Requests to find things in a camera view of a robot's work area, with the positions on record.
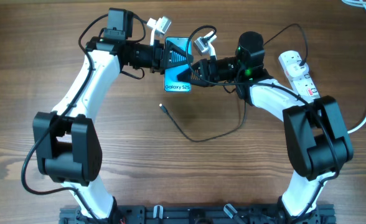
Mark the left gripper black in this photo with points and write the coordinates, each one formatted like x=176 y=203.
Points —
x=161 y=55

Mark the white power strip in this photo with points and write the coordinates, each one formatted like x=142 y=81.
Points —
x=303 y=85

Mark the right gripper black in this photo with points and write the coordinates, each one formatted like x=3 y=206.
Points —
x=210 y=71

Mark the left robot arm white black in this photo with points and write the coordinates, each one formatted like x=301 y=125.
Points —
x=66 y=145

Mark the black mounting rail base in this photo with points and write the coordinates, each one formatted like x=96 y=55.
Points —
x=258 y=213

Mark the white charger plug adapter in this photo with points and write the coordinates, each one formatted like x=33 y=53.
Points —
x=295 y=70

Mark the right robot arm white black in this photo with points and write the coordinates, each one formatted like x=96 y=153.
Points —
x=317 y=140

